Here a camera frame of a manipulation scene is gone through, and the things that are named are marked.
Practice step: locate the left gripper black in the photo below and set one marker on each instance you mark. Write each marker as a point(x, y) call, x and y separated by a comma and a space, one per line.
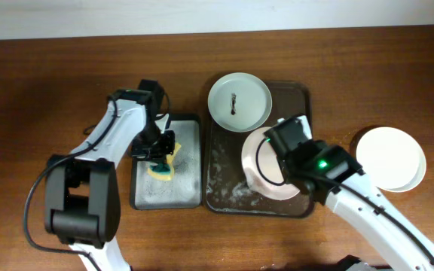
point(147, 151)

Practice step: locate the green yellow sponge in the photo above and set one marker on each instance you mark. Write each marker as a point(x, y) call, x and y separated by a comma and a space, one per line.
point(164, 171)

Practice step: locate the pale green plate top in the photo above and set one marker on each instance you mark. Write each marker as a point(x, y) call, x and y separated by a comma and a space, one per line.
point(239, 102)

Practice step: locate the pink white plate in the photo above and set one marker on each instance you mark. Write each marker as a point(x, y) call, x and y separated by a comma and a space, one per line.
point(262, 171)

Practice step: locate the white plate front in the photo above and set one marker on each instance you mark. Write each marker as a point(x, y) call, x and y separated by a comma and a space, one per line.
point(392, 158)

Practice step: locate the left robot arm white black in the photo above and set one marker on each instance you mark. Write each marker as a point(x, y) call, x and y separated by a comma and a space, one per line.
point(82, 203)

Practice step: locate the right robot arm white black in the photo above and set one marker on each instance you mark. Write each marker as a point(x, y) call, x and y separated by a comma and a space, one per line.
point(340, 184)

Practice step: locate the small black soapy tray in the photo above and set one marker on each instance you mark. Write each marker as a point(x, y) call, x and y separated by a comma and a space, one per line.
point(185, 188)

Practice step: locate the large brown serving tray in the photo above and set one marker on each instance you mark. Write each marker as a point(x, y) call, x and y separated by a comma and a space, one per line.
point(225, 189)

